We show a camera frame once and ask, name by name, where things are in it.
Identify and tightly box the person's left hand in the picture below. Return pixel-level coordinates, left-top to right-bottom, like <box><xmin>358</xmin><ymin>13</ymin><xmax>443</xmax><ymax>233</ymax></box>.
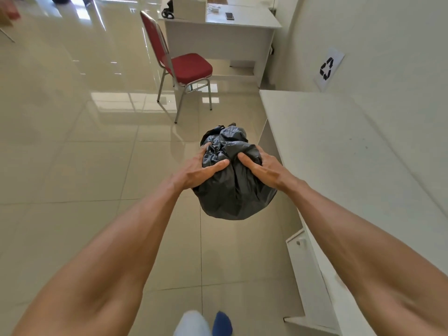
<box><xmin>171</xmin><ymin>142</ymin><xmax>231</xmax><ymax>191</ymax></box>

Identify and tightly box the person's right hand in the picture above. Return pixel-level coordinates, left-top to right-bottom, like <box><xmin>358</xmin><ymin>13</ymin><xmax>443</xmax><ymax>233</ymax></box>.
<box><xmin>238</xmin><ymin>145</ymin><xmax>299</xmax><ymax>194</ymax></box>

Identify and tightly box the black plastic garbage bag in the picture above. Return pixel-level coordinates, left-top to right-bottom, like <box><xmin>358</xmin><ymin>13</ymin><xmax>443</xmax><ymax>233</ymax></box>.
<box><xmin>192</xmin><ymin>124</ymin><xmax>278</xmax><ymax>221</ymax></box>

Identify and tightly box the person's right forearm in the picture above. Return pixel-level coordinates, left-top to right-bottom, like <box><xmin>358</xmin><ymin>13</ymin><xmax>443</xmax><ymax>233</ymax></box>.
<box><xmin>280</xmin><ymin>177</ymin><xmax>448</xmax><ymax>336</ymax></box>

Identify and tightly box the person's left forearm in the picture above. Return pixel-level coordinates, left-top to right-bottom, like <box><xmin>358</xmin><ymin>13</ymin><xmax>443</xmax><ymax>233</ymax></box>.
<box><xmin>10</xmin><ymin>173</ymin><xmax>192</xmax><ymax>336</ymax></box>

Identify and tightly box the long white table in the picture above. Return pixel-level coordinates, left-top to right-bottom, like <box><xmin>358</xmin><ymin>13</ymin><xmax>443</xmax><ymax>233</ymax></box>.
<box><xmin>258</xmin><ymin>89</ymin><xmax>448</xmax><ymax>336</ymax></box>

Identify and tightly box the red padded metal chair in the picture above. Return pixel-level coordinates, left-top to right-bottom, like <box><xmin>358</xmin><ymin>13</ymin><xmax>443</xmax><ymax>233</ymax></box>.
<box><xmin>140</xmin><ymin>10</ymin><xmax>214</xmax><ymax>124</ymax></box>

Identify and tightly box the white paper recycling sign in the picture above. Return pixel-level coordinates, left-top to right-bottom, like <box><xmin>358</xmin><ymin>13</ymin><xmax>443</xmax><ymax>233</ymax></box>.
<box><xmin>313</xmin><ymin>48</ymin><xmax>346</xmax><ymax>93</ymax></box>

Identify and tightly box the white office desk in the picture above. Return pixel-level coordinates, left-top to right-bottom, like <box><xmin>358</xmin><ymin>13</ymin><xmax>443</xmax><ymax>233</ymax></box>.
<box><xmin>157</xmin><ymin>0</ymin><xmax>283</xmax><ymax>89</ymax></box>

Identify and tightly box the blue shoe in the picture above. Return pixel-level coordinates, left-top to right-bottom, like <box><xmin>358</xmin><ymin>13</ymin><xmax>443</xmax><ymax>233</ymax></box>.
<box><xmin>212</xmin><ymin>311</ymin><xmax>234</xmax><ymax>336</ymax></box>

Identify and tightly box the white trouser leg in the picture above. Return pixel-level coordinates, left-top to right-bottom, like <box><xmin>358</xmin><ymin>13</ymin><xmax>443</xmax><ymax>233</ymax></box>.
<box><xmin>173</xmin><ymin>309</ymin><xmax>213</xmax><ymax>336</ymax></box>

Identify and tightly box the white cardboard box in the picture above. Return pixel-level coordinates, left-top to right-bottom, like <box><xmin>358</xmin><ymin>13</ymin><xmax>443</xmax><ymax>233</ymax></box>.
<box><xmin>171</xmin><ymin>0</ymin><xmax>208</xmax><ymax>23</ymax></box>

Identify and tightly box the red object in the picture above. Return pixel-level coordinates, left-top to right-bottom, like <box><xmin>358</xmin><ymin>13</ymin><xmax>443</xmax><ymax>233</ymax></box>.
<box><xmin>0</xmin><ymin>0</ymin><xmax>21</xmax><ymax>21</ymax></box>

